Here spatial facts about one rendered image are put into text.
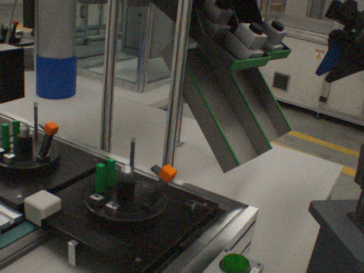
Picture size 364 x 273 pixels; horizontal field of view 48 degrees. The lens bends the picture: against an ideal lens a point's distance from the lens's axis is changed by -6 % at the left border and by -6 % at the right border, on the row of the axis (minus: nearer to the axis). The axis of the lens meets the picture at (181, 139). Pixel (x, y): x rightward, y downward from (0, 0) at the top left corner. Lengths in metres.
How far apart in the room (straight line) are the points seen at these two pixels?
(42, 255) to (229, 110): 0.50
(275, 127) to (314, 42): 3.63
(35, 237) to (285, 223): 0.54
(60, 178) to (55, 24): 0.83
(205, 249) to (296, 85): 4.18
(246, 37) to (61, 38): 0.88
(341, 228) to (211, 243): 0.21
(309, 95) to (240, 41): 3.94
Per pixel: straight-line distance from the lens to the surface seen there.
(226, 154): 0.82
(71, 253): 0.66
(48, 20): 1.55
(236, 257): 0.64
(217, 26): 0.84
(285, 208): 1.02
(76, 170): 0.84
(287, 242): 0.91
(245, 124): 0.94
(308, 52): 4.70
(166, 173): 0.64
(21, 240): 0.70
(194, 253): 0.66
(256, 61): 0.84
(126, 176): 0.69
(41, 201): 0.70
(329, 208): 0.64
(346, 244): 0.57
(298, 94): 4.79
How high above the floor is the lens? 1.36
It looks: 22 degrees down
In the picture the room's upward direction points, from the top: 7 degrees clockwise
